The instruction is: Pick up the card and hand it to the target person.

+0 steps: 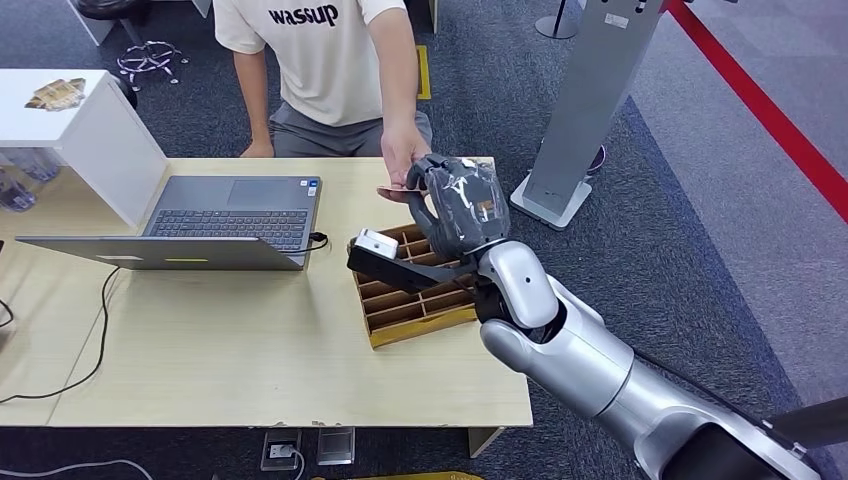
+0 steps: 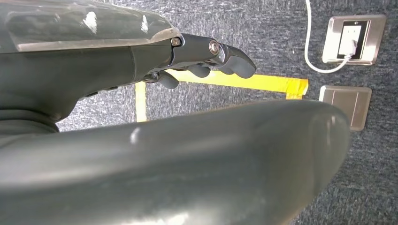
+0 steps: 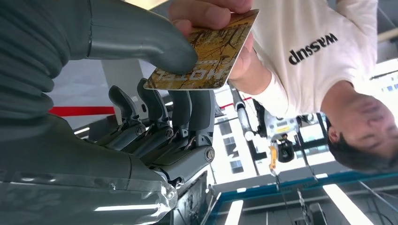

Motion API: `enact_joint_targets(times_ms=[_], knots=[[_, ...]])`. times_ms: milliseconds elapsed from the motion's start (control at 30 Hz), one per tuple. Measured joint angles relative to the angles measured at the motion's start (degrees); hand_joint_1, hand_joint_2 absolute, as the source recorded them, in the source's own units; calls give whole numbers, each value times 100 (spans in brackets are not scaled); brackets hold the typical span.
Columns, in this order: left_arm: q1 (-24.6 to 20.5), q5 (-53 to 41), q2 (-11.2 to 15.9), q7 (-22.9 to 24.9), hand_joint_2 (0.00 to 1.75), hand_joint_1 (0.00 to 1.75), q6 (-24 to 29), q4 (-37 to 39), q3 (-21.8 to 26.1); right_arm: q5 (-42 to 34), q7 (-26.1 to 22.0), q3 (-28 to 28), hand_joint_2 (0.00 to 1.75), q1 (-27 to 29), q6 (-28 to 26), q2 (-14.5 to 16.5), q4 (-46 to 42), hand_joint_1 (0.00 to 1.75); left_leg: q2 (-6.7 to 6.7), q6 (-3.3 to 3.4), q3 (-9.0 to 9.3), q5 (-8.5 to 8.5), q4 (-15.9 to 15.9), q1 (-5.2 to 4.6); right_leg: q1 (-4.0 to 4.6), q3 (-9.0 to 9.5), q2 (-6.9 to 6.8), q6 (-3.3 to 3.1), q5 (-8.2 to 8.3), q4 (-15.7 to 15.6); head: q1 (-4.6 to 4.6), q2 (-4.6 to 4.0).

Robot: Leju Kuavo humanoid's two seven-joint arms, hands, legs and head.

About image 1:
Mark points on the person's left forearm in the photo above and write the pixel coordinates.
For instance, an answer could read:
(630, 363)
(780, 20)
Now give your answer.
(396, 93)

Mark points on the person's right forearm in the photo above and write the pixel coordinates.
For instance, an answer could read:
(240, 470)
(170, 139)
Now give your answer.
(255, 112)

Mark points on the steel floor socket closed lid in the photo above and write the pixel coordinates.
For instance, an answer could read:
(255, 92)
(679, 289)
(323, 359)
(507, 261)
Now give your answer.
(335, 446)

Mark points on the wooden desk leg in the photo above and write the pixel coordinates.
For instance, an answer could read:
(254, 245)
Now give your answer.
(484, 440)

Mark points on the grey laptop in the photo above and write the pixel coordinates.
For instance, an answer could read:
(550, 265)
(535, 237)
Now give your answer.
(232, 218)

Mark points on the person's left hand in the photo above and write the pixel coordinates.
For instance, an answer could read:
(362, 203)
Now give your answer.
(401, 149)

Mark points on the office chair with chrome base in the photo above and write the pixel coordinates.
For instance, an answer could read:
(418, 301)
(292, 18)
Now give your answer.
(149, 60)

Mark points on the white shelf box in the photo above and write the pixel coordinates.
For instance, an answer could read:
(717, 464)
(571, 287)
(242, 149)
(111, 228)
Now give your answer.
(99, 139)

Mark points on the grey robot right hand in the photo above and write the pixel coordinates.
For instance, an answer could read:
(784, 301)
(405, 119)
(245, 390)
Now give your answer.
(464, 205)

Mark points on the yellow floor tape strip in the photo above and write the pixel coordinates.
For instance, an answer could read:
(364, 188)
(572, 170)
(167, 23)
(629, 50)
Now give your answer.
(423, 73)

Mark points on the person's right hand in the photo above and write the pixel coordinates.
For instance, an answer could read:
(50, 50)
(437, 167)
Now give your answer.
(258, 150)

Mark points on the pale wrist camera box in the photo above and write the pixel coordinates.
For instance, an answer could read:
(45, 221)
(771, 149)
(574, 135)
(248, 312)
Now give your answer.
(376, 244)

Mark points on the clear plastic cup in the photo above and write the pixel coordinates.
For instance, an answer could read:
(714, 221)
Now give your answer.
(14, 193)
(38, 164)

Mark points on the wooden card organizer tray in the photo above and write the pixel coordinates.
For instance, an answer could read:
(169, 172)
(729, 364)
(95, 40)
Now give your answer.
(411, 311)

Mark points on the red floor tape line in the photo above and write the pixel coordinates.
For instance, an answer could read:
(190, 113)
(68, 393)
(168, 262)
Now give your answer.
(762, 109)

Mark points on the stanchion pole with round base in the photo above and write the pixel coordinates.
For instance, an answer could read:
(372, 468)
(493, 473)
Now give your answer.
(556, 26)

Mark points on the person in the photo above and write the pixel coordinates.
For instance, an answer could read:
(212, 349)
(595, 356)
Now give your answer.
(324, 60)

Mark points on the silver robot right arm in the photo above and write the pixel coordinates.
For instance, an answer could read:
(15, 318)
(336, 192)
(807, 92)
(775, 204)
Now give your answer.
(583, 364)

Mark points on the steel floor socket with outlet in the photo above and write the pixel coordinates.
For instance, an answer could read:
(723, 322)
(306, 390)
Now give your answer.
(279, 450)

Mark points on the white power plug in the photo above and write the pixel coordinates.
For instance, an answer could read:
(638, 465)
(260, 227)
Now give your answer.
(282, 452)

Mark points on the grey metal kiosk stand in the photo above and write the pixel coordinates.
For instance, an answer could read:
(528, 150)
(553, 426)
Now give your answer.
(590, 86)

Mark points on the crumpled gold brown object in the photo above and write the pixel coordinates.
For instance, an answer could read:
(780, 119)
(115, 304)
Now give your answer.
(58, 94)

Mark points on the pink card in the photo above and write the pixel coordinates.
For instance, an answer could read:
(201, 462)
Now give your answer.
(392, 191)

